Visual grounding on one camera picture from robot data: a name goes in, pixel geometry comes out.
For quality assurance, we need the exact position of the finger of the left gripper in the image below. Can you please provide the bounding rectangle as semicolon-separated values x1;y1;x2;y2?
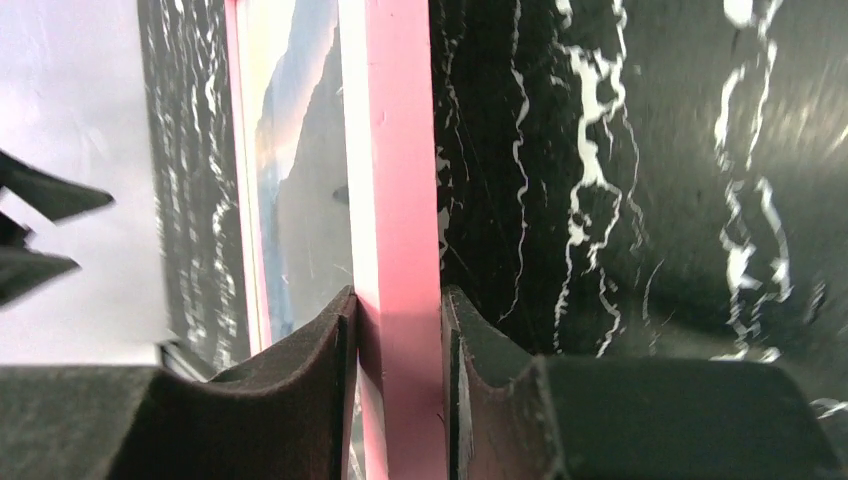
1;151;114;221
1;247;79;306

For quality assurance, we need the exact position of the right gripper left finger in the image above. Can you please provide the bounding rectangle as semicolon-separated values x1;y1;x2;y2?
1;286;357;479

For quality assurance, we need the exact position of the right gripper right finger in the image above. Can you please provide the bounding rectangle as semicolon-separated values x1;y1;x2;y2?
441;286;842;479

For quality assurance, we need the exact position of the sky and sea photo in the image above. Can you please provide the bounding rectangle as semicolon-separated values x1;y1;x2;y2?
236;1;353;342

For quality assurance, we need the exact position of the pink wooden photo frame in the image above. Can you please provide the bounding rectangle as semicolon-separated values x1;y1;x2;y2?
225;1;448;479

